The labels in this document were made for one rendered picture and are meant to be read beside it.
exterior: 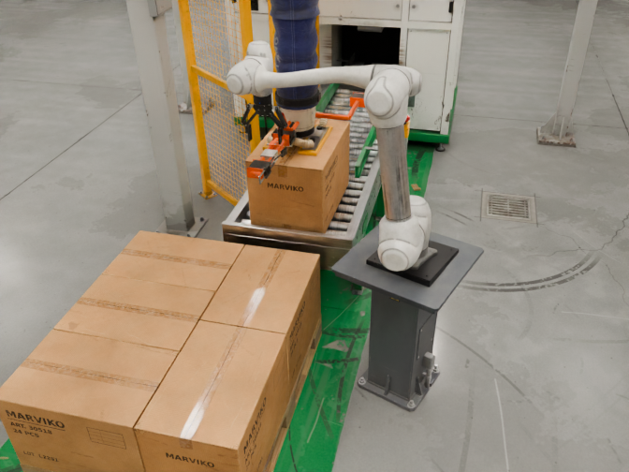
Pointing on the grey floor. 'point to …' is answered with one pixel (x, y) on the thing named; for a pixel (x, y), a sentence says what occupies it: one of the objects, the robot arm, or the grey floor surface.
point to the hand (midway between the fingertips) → (265, 139)
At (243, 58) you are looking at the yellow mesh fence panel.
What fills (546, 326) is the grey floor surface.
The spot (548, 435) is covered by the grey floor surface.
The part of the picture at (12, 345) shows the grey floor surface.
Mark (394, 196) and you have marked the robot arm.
